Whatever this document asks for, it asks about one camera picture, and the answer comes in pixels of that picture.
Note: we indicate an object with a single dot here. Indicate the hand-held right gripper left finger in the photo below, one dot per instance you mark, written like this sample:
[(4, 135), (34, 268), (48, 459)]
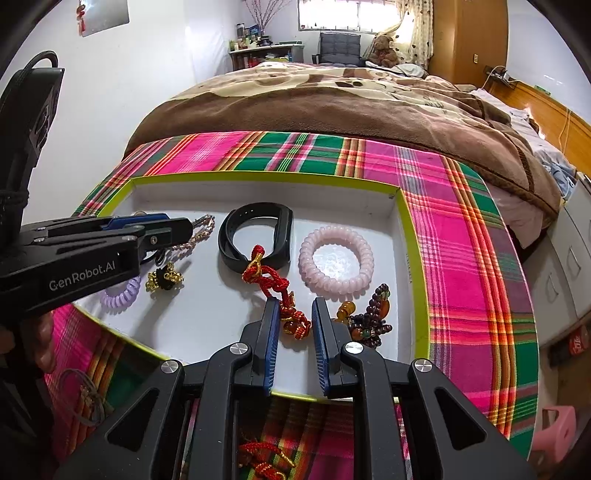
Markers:
[(270, 346)]

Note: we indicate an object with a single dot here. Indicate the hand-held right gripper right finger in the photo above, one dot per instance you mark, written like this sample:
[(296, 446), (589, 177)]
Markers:
[(321, 346)]

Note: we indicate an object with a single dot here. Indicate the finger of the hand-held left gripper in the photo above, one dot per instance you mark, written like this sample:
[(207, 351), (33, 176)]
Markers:
[(161, 233), (129, 221)]

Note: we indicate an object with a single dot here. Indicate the black and gold bead ornament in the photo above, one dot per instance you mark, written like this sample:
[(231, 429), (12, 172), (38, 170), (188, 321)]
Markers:
[(164, 278)]

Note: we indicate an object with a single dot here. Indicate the yellow cardboard box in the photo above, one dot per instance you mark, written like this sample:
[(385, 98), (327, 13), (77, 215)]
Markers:
[(207, 314)]

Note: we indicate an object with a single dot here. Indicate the black wristband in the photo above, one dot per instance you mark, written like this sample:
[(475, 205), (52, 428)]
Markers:
[(277, 235)]

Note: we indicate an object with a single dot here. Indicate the person's left hand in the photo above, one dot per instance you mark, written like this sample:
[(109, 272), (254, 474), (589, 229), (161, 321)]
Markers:
[(39, 341)]

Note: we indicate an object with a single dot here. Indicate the plaid blanket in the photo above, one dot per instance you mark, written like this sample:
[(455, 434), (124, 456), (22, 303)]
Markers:
[(461, 258)]

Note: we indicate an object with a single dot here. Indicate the white desk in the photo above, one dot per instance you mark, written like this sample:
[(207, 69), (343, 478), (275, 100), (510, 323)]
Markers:
[(268, 57)]

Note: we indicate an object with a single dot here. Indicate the brown printed blanket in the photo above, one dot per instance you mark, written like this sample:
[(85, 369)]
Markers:
[(323, 106)]

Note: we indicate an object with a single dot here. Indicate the row of bottles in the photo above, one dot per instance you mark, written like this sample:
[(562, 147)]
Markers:
[(249, 39)]

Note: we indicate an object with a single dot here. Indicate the pink bed sheet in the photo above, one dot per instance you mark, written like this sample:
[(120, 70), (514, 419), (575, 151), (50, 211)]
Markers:
[(526, 217)]

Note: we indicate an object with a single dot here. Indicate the vase of dry branches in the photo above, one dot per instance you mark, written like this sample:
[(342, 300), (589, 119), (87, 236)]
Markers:
[(268, 14)]

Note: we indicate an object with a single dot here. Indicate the pink plastic stool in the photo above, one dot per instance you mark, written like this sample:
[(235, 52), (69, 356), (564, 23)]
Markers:
[(556, 429)]

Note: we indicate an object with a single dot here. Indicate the cola bottle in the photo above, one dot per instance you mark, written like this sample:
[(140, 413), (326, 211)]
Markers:
[(572, 346)]

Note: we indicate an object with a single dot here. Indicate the white nightstand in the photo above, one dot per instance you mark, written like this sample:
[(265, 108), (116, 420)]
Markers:
[(563, 267)]

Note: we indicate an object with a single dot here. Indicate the grey cushioned chair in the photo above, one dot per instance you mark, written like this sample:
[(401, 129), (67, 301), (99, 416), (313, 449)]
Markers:
[(339, 48)]

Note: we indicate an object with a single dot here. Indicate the window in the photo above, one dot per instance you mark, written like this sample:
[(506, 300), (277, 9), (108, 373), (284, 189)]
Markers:
[(346, 16)]

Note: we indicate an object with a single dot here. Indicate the brown teddy bear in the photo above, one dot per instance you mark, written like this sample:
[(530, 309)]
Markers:
[(383, 53)]

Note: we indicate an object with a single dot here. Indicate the light blue cloth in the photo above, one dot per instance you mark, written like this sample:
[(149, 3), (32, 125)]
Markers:
[(558, 177)]

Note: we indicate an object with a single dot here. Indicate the white pillow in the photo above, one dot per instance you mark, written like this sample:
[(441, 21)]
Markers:
[(503, 110)]

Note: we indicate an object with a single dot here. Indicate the power strip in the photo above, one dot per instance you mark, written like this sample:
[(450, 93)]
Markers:
[(498, 76)]

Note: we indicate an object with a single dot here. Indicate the patterned curtain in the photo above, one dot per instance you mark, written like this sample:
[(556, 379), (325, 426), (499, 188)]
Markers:
[(415, 32)]

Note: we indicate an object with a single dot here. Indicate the wooden headboard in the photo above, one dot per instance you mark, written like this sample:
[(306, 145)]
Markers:
[(554, 110)]

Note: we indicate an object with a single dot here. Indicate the wooden wardrobe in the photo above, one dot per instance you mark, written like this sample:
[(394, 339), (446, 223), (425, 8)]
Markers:
[(466, 41)]

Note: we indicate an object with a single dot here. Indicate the red hanging wall ornament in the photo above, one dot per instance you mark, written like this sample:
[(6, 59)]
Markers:
[(82, 21)]

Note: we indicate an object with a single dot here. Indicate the wall mirror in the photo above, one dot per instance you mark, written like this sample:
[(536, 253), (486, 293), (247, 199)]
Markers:
[(106, 11)]

